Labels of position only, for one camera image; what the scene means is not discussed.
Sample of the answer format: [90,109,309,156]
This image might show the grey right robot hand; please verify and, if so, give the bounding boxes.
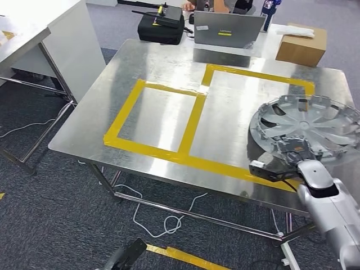
[277,134,320,167]

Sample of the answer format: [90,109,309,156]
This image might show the grey plastic wheel cover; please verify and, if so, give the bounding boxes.
[249,93,360,167]

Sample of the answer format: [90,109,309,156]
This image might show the stainless steel workbench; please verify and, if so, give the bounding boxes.
[48,37,360,243]

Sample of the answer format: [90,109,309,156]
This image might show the brown cardboard box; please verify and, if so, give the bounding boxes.
[275,22,328,68]

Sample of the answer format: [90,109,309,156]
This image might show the white power strip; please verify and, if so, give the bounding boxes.
[281,231,302,270]

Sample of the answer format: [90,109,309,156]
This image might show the white foam wrap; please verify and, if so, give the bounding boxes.
[275,25,315,39]

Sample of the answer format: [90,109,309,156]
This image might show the grey laptop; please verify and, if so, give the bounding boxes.
[193,10,266,49]

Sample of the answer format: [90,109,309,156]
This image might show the person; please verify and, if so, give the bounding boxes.
[182,0,238,14]

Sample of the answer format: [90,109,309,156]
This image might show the yellow floor tape strip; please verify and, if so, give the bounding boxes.
[146,244,232,270]

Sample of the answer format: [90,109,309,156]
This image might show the black carrying case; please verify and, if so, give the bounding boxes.
[137,14,186,46]

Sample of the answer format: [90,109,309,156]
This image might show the white desk with steel legs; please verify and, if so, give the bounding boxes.
[0,0,106,176]

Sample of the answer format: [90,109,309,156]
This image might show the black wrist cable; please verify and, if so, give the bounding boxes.
[281,178,300,194]

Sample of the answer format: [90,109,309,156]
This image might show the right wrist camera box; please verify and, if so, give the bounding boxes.
[249,160,299,183]

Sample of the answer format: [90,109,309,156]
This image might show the white floor cable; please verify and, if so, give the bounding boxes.
[114,183,209,239]
[0,101,75,140]
[270,208,283,236]

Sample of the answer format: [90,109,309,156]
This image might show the large yellow tape frame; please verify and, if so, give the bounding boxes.
[178,63,315,194]

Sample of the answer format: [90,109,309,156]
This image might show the small yellow tape frame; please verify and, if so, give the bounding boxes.
[103,78,209,165]

